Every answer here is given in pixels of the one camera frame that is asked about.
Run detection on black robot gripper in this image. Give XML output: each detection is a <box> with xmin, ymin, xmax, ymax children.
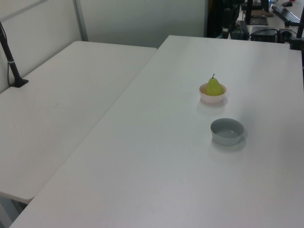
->
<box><xmin>222</xmin><ymin>0</ymin><xmax>239</xmax><ymax>39</ymax></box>

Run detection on white table leg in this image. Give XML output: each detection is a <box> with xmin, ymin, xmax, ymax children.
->
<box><xmin>0</xmin><ymin>197</ymin><xmax>13</xmax><ymax>228</ymax></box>

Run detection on brown desk pad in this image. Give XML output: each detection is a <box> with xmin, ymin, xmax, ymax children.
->
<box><xmin>250</xmin><ymin>9</ymin><xmax>274</xmax><ymax>18</ymax></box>

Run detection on pink plastic bowl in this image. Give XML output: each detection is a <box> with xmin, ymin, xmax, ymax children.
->
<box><xmin>199</xmin><ymin>83</ymin><xmax>227</xmax><ymax>104</ymax></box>

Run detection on black clamped camera pole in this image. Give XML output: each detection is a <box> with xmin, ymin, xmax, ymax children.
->
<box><xmin>288</xmin><ymin>0</ymin><xmax>304</xmax><ymax>51</ymax></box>

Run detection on black computer keyboard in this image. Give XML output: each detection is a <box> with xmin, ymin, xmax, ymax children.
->
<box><xmin>271</xmin><ymin>5</ymin><xmax>301</xmax><ymax>23</ymax></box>

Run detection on yellow-green pear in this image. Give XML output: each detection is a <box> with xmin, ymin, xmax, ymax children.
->
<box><xmin>205</xmin><ymin>73</ymin><xmax>224</xmax><ymax>97</ymax></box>

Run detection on grey plastic bowl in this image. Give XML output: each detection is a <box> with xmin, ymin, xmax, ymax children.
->
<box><xmin>210</xmin><ymin>118</ymin><xmax>245</xmax><ymax>146</ymax></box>

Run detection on dark green equipment box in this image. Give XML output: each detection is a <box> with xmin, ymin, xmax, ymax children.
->
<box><xmin>229</xmin><ymin>20</ymin><xmax>250</xmax><ymax>40</ymax></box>

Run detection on black monitor stand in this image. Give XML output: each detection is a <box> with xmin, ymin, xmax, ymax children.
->
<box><xmin>244</xmin><ymin>0</ymin><xmax>269</xmax><ymax>26</ymax></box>

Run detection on black looped cable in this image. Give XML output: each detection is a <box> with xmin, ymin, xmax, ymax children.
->
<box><xmin>276</xmin><ymin>28</ymin><xmax>293</xmax><ymax>44</ymax></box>

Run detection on black electronics box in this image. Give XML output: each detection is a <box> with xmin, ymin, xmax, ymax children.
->
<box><xmin>250</xmin><ymin>26</ymin><xmax>278</xmax><ymax>43</ymax></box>

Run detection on black camera pole with base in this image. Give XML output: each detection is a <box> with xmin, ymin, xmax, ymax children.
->
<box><xmin>0</xmin><ymin>21</ymin><xmax>29</xmax><ymax>88</ymax></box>

